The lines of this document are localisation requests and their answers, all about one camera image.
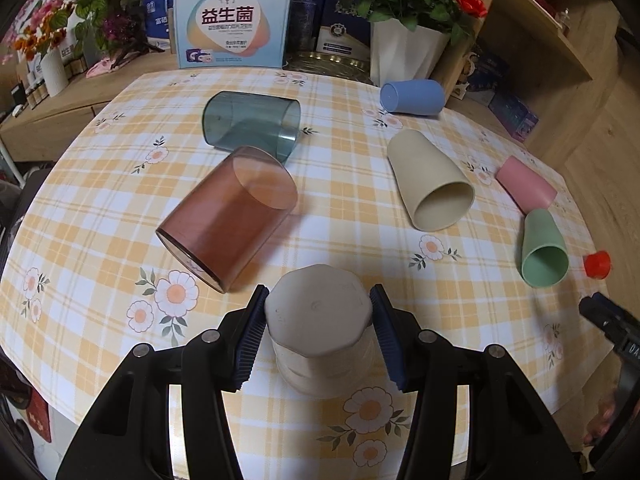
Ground blue and white box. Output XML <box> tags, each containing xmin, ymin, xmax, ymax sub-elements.
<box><xmin>315</xmin><ymin>9</ymin><xmax>372</xmax><ymax>59</ymax></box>

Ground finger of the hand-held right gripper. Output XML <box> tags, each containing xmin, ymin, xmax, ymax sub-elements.
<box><xmin>578</xmin><ymin>292</ymin><xmax>640</xmax><ymax>362</ymax></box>

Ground low wooden cabinet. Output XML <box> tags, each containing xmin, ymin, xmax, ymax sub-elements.
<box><xmin>0</xmin><ymin>52</ymin><xmax>177</xmax><ymax>162</ymax></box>

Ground pink plastic cup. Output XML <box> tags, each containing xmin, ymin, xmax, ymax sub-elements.
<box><xmin>495</xmin><ymin>155</ymin><xmax>558</xmax><ymax>213</ymax></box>

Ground grey-white faceted cup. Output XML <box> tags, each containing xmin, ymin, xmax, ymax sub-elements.
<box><xmin>264</xmin><ymin>265</ymin><xmax>376</xmax><ymax>399</ymax></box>

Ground red bottle cap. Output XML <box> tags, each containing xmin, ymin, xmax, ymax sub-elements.
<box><xmin>583</xmin><ymin>250</ymin><xmax>612</xmax><ymax>280</ymax></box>

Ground brown translucent cup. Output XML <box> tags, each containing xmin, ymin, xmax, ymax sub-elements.
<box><xmin>155</xmin><ymin>146</ymin><xmax>299</xmax><ymax>295</ymax></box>

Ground silver metal tray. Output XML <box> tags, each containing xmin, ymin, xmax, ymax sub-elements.
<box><xmin>284</xmin><ymin>50</ymin><xmax>374</xmax><ymax>84</ymax></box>

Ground beige plastic cup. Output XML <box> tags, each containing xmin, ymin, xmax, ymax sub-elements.
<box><xmin>387</xmin><ymin>129</ymin><xmax>475</xmax><ymax>232</ymax></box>

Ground blue and white paper bag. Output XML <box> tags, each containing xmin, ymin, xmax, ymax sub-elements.
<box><xmin>144</xmin><ymin>0</ymin><xmax>177</xmax><ymax>52</ymax></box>

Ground pastel printed carton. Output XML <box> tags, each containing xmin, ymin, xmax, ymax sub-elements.
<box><xmin>172</xmin><ymin>0</ymin><xmax>296</xmax><ymax>70</ymax></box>

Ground yellow checked floral tablecloth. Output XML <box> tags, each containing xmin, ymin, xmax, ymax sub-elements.
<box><xmin>0</xmin><ymin>67</ymin><xmax>619</xmax><ymax>480</ymax></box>

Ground pink flowers in white vase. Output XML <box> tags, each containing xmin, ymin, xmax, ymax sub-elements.
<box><xmin>2</xmin><ymin>0</ymin><xmax>132</xmax><ymax>98</ymax></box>

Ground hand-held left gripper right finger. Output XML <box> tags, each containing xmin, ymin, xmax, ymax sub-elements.
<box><xmin>368</xmin><ymin>284</ymin><xmax>594</xmax><ymax>480</ymax></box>

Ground teal translucent cup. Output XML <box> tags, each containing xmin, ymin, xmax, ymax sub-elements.
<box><xmin>201</xmin><ymin>91</ymin><xmax>302</xmax><ymax>165</ymax></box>

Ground green plastic cup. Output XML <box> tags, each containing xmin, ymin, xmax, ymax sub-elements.
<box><xmin>520</xmin><ymin>208</ymin><xmax>570</xmax><ymax>289</ymax></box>

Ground blue plastic cup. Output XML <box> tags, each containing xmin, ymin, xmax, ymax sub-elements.
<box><xmin>379</xmin><ymin>79</ymin><xmax>445</xmax><ymax>117</ymax></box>

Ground wooden shelf unit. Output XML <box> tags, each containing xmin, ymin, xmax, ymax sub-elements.
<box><xmin>469</xmin><ymin>0</ymin><xmax>622</xmax><ymax>112</ymax></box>

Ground dark blue gift box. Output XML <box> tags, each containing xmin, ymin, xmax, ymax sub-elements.
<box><xmin>292</xmin><ymin>0</ymin><xmax>332</xmax><ymax>52</ymax></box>

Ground pink cloth item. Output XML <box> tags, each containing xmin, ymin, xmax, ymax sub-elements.
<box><xmin>86</xmin><ymin>54</ymin><xmax>132</xmax><ymax>79</ymax></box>

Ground blue patterned box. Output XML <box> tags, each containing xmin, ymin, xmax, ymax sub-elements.
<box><xmin>486</xmin><ymin>87</ymin><xmax>541</xmax><ymax>142</ymax></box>

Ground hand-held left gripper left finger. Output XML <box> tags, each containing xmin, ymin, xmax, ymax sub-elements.
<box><xmin>55</xmin><ymin>284</ymin><xmax>271</xmax><ymax>480</ymax></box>

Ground red roses in white vase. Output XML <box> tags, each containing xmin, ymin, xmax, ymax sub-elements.
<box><xmin>327</xmin><ymin>0</ymin><xmax>489</xmax><ymax>89</ymax></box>

